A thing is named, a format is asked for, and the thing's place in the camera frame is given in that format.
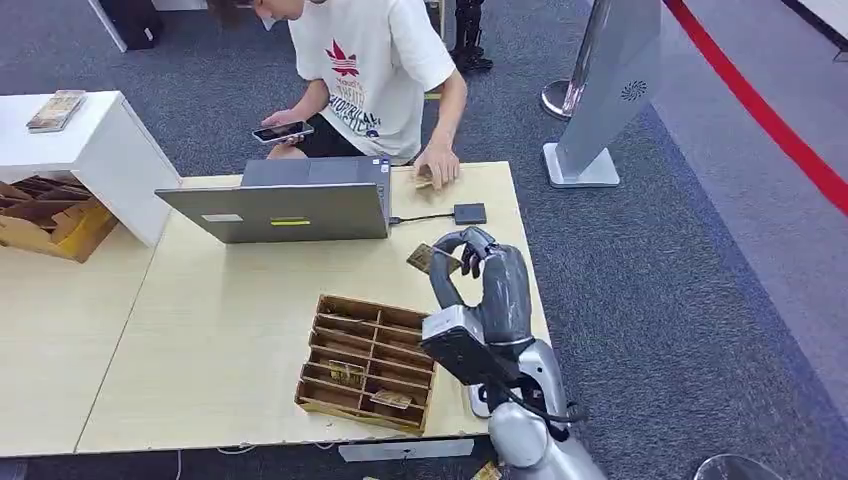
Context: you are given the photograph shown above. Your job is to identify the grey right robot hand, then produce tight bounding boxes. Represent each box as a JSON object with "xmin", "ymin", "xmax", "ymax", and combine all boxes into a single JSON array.
[{"xmin": 428, "ymin": 225, "xmax": 535, "ymax": 346}]

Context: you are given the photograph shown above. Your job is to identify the person's left hand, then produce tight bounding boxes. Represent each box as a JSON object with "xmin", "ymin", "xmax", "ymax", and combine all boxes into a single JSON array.
[{"xmin": 413, "ymin": 141, "xmax": 462, "ymax": 193}]

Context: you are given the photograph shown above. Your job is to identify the person's right hand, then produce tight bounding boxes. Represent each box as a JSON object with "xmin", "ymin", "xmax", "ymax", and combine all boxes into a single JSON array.
[{"xmin": 260, "ymin": 108, "xmax": 314, "ymax": 148}]

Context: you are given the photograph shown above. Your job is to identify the black smartphone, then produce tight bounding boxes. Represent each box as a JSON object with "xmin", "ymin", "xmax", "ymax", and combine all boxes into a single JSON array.
[{"xmin": 250, "ymin": 120, "xmax": 317, "ymax": 146}]

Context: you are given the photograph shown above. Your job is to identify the single patterned card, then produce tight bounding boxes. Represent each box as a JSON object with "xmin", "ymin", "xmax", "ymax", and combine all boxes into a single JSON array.
[{"xmin": 405, "ymin": 243, "xmax": 464, "ymax": 278}]

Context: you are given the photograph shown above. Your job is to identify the black square adapter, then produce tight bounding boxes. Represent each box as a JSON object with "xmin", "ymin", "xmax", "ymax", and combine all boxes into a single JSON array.
[{"xmin": 453, "ymin": 203, "xmax": 488, "ymax": 227}]

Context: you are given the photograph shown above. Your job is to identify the grey laptop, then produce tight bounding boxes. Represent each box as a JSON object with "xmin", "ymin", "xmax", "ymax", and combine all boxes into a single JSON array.
[{"xmin": 154, "ymin": 156, "xmax": 393, "ymax": 245}]

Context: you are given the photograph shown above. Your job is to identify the person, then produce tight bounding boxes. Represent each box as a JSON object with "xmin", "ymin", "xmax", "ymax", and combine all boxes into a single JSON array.
[{"xmin": 208, "ymin": 0, "xmax": 470, "ymax": 193}]

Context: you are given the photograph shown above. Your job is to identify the white flat pad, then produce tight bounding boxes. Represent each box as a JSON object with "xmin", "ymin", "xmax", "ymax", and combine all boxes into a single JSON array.
[{"xmin": 466, "ymin": 382, "xmax": 496, "ymax": 421}]

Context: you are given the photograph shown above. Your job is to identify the black legs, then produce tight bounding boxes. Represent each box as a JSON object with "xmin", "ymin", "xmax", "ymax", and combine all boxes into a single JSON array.
[{"xmin": 447, "ymin": 0, "xmax": 496, "ymax": 76}]

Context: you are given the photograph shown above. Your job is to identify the flat-lying patterned card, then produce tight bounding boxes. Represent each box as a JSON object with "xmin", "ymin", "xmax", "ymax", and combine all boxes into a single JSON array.
[{"xmin": 370, "ymin": 389, "xmax": 414, "ymax": 411}]

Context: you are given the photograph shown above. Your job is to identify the black cabinet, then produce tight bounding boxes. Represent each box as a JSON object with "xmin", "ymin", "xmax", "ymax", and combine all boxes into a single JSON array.
[{"xmin": 99, "ymin": 0, "xmax": 165, "ymax": 52}]

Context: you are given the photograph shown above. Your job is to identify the patterned card in slot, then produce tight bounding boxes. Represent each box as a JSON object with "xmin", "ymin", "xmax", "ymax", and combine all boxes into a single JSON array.
[{"xmin": 328, "ymin": 360, "xmax": 368, "ymax": 390}]

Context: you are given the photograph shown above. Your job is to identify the wooden card box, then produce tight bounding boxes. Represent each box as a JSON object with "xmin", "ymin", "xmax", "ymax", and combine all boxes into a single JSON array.
[{"xmin": 294, "ymin": 294, "xmax": 439, "ymax": 438}]

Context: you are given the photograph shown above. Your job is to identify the grey kiosk stand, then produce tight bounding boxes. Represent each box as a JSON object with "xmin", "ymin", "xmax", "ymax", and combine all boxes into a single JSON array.
[{"xmin": 543, "ymin": 0, "xmax": 664, "ymax": 189}]

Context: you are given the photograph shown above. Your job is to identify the white side stand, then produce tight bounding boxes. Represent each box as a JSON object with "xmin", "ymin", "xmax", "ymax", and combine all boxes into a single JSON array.
[{"xmin": 0, "ymin": 90, "xmax": 182, "ymax": 248}]

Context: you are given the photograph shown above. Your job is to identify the grey bar under desk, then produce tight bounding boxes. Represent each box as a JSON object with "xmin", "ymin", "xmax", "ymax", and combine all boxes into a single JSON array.
[{"xmin": 338, "ymin": 438, "xmax": 476, "ymax": 464}]

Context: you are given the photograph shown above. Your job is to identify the card pack on stand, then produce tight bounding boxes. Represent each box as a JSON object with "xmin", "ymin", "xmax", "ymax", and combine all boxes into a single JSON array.
[{"xmin": 26, "ymin": 89, "xmax": 87, "ymax": 134}]

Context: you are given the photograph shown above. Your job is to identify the chrome round base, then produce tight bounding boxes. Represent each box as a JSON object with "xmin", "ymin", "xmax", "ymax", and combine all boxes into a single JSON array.
[{"xmin": 693, "ymin": 454, "xmax": 788, "ymax": 480}]

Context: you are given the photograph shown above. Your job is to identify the red barrier belt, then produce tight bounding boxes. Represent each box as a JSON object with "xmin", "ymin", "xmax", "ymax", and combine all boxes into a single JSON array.
[{"xmin": 664, "ymin": 0, "xmax": 848, "ymax": 218}]

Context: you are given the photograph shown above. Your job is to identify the black adapter cable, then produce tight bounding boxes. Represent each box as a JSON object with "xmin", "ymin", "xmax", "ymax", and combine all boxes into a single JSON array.
[{"xmin": 389, "ymin": 211, "xmax": 457, "ymax": 227}]

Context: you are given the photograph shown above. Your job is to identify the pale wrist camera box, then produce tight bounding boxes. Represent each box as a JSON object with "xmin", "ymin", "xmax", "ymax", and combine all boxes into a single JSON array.
[{"xmin": 419, "ymin": 303, "xmax": 511, "ymax": 389}]

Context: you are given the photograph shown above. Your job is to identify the chrome stanchion post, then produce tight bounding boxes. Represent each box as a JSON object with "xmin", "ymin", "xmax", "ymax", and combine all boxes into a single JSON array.
[{"xmin": 541, "ymin": 0, "xmax": 611, "ymax": 122}]

